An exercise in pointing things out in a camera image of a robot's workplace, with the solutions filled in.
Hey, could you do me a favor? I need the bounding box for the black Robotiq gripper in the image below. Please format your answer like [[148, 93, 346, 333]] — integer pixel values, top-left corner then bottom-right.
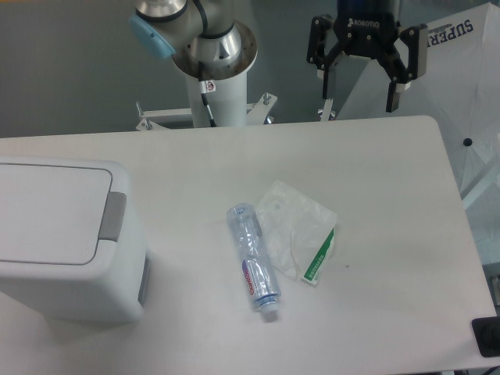
[[306, 0, 428, 113]]

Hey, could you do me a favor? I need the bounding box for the white trash can body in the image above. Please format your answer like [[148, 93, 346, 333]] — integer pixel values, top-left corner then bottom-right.
[[1, 156, 152, 323]]

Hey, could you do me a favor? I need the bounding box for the white trash can lid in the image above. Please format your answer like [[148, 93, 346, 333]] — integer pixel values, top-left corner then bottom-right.
[[1, 164, 112, 265]]

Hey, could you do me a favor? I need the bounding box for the silver levelling foot bolt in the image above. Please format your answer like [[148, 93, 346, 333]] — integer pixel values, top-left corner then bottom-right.
[[317, 98, 337, 122]]

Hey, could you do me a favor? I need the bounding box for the white umbrella Superior print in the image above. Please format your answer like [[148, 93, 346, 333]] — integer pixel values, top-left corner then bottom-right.
[[336, 1, 500, 212]]

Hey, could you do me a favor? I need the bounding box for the clear plastic bag green label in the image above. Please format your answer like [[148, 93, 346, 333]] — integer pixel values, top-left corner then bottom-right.
[[255, 180, 338, 287]]

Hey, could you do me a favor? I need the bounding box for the crushed clear plastic bottle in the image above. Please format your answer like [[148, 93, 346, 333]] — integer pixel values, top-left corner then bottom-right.
[[227, 203, 281, 323]]

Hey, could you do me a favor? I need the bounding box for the grey lid push button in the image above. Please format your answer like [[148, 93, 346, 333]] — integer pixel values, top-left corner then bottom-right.
[[98, 191, 127, 242]]

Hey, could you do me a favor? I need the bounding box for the black device at table corner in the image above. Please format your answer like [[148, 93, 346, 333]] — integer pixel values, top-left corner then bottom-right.
[[471, 316, 499, 358]]

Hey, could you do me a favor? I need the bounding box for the white metal base frame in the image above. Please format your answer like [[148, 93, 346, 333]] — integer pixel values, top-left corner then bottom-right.
[[135, 92, 278, 131]]

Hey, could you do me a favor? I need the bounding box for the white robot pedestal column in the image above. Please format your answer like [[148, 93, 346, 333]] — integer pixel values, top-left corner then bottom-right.
[[185, 73, 247, 128]]

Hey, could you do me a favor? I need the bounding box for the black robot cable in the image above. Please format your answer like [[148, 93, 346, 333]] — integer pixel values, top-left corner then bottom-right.
[[198, 62, 217, 128]]

